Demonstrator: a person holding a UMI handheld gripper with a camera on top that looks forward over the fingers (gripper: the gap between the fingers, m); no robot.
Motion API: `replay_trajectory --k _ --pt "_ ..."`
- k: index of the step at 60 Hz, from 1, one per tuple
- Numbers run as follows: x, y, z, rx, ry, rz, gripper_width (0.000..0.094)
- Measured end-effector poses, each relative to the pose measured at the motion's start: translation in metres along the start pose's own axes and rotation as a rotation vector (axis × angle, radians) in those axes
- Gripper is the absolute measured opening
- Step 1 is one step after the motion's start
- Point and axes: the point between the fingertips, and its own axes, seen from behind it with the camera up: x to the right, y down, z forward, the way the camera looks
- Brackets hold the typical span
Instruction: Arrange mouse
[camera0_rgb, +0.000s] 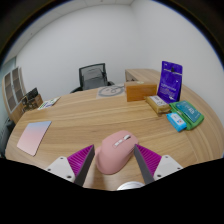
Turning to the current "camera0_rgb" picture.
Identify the pink computer mouse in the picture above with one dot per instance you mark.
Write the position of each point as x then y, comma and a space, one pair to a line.
115, 154

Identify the black mesh office chair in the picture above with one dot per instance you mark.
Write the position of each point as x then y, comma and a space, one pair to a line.
93, 77

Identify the wooden shelf unit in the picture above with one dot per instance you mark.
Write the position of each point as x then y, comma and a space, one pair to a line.
13, 88

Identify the white round desk grommet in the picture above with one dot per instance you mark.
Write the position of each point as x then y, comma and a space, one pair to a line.
130, 186

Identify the white-green leaflet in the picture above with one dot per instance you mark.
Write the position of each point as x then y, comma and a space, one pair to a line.
49, 103

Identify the purple standing pouch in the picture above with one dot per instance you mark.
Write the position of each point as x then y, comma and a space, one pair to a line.
170, 81

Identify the green wipes packet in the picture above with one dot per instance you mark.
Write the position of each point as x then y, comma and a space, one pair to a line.
190, 113

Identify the small dark brown cardboard box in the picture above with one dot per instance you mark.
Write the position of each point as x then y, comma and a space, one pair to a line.
26, 104

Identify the large black-topped cardboard box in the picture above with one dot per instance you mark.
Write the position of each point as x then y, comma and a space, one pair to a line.
34, 96

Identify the black leather armchair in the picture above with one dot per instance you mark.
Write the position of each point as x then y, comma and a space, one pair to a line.
6, 136

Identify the tan wrapped packet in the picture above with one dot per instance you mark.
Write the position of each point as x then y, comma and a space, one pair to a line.
157, 104

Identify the grey round-print mat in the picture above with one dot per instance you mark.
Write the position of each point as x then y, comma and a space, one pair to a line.
111, 91

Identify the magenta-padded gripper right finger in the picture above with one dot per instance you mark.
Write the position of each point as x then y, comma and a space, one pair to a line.
150, 161

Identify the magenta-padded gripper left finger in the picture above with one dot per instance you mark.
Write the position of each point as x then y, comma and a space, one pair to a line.
80, 161

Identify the pink-blue gradient mouse pad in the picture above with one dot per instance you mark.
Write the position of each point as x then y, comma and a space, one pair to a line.
33, 136

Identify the wooden box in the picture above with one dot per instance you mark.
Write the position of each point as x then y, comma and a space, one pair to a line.
140, 92

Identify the blue wipes packet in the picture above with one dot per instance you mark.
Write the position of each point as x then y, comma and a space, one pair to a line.
176, 122

